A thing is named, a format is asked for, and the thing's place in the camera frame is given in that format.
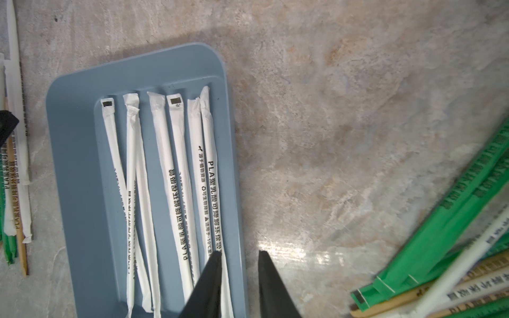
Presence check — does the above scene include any white printed straw pile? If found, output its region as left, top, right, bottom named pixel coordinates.
left=5, top=0, right=33, bottom=244

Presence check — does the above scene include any white printed straw tray edge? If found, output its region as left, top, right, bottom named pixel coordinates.
left=200, top=86, right=234, bottom=317

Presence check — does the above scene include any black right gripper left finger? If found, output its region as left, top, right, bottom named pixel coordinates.
left=178, top=251, right=222, bottom=318

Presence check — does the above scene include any blue plastic storage tray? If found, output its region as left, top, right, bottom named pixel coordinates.
left=45, top=42, right=250, bottom=318

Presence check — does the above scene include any green straws pile right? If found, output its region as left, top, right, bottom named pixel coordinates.
left=351, top=121, right=508, bottom=311

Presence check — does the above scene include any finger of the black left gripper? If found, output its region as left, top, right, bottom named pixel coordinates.
left=0, top=110, right=19, bottom=147

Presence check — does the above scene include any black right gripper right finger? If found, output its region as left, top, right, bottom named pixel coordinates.
left=258, top=250, right=301, bottom=318

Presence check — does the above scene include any thick white straw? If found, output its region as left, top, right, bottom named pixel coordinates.
left=148, top=92, right=194, bottom=302

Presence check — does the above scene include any green wrapped straw far left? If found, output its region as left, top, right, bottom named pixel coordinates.
left=1, top=182, right=17, bottom=265

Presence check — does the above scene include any thin white straw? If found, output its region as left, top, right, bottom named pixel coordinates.
left=100, top=98, right=152, bottom=317

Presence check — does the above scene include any brown paper wrapped straw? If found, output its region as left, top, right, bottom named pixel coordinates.
left=2, top=133, right=29, bottom=276

